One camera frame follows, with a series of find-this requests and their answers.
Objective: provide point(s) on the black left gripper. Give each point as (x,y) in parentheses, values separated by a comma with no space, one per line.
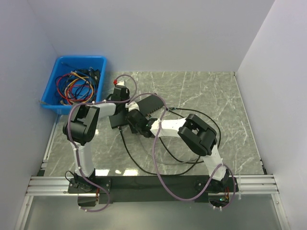
(124,109)

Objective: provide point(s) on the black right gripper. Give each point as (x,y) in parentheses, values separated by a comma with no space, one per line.
(134,131)

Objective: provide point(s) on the black network switch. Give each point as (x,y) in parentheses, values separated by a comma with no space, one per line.
(119,119)
(150,104)

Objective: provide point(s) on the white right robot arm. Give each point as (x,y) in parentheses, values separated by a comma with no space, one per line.
(196,134)

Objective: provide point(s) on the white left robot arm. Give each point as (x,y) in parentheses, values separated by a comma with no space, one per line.
(81,131)

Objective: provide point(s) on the blue plastic bin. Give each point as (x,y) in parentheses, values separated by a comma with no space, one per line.
(74,79)

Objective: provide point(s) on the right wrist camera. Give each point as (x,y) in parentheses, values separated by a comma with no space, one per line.
(132,106)

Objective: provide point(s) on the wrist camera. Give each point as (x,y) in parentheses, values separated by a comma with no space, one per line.
(132,106)
(119,83)

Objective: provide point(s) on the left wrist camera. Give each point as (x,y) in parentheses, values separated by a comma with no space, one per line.
(119,83)

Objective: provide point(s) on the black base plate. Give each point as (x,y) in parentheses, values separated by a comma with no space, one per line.
(139,189)

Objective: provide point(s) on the aluminium rail frame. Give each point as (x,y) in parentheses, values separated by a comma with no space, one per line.
(43,186)

